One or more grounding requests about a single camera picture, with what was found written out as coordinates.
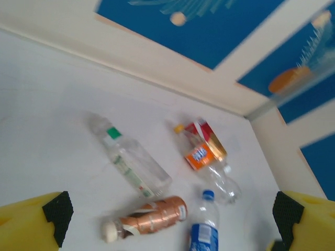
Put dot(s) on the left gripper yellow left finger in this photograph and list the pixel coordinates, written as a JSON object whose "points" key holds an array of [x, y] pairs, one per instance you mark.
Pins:
{"points": [[23, 225]]}

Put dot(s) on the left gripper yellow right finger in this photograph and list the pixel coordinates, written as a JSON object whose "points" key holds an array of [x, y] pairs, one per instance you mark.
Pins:
{"points": [[314, 225]]}

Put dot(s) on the blue label plastic bottle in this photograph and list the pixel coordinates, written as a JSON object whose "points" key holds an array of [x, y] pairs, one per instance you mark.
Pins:
{"points": [[204, 235]]}

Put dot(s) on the clear bottle with green band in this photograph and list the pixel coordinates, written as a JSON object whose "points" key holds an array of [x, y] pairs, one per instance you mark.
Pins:
{"points": [[131, 159]]}

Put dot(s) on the orange label plastic bottle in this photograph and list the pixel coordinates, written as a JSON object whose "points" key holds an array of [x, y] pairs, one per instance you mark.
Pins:
{"points": [[199, 157]]}

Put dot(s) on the copper label bottle, white cap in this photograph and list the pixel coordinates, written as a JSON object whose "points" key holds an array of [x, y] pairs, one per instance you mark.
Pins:
{"points": [[157, 214]]}

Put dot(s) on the red and gold carton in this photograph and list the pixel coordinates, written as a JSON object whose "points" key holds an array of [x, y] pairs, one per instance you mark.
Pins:
{"points": [[206, 132]]}

